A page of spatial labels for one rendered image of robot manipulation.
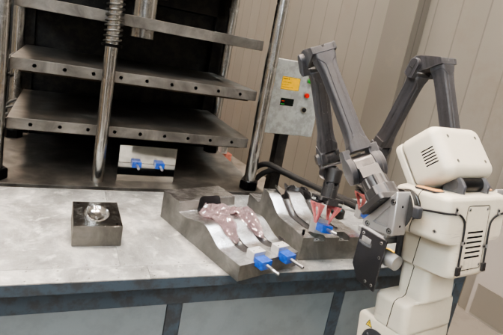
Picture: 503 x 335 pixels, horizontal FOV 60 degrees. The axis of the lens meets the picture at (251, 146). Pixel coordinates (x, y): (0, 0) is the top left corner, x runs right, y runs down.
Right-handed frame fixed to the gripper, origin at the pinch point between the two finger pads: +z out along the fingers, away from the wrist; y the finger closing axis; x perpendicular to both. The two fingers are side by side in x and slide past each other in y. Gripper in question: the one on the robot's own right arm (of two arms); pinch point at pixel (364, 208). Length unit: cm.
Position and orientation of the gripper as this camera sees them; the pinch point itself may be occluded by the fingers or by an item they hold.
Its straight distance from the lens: 186.2
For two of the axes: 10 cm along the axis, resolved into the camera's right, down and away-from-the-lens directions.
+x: 3.8, 2.6, -8.9
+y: -9.1, -0.7, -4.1
